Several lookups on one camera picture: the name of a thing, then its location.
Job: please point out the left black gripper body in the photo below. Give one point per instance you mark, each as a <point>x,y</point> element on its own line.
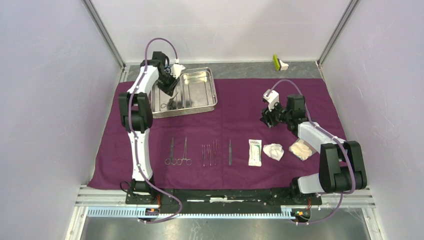
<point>166,77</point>

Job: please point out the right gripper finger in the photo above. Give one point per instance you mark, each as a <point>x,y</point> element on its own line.
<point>265,116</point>
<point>271,123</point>

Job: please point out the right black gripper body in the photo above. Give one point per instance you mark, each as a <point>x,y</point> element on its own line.
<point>279,113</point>

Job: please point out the metal instrument tray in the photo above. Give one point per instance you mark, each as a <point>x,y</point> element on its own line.
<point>196,94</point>

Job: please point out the white gauze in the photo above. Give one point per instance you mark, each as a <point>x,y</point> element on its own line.
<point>274,151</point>

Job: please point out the white sterile packet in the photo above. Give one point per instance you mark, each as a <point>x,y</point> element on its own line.
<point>255,150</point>

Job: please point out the beige gauze roll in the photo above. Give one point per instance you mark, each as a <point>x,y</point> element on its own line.
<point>302,150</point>

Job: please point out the steel scalpel handle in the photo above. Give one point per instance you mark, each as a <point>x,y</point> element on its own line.
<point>215,146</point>
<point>230,153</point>

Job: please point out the purple cloth wrap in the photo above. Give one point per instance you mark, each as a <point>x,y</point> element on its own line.
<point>237,117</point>

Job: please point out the steel surgical scissors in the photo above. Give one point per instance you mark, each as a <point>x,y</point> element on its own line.
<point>171,160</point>

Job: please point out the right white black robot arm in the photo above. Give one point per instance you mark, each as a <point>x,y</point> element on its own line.
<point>341,163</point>

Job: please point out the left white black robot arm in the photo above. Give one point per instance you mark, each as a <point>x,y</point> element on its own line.
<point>136,117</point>

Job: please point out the yellow green white object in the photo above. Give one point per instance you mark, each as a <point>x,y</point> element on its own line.
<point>279,64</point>

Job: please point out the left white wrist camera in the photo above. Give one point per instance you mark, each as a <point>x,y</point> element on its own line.
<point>177,69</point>

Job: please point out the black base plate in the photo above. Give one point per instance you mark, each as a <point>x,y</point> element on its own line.
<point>224,201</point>

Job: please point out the aluminium frame rail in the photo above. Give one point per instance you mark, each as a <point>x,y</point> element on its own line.
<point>93,202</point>

